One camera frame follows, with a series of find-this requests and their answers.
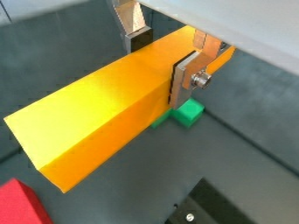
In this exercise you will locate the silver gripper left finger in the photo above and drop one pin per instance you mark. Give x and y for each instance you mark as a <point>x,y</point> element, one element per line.
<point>136,33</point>

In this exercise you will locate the green zigzag block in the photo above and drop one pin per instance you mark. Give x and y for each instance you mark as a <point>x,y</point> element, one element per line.
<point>187,114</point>

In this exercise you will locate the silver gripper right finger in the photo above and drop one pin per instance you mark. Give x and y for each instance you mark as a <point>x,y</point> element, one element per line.
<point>188,70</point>

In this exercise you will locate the yellow long bar block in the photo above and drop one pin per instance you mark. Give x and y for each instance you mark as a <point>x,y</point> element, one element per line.
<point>73,129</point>

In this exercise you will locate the black angle bracket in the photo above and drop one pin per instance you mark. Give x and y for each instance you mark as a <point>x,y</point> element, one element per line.
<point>207,207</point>

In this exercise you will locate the red board base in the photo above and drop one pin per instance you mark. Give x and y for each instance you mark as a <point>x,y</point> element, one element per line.
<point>20,206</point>

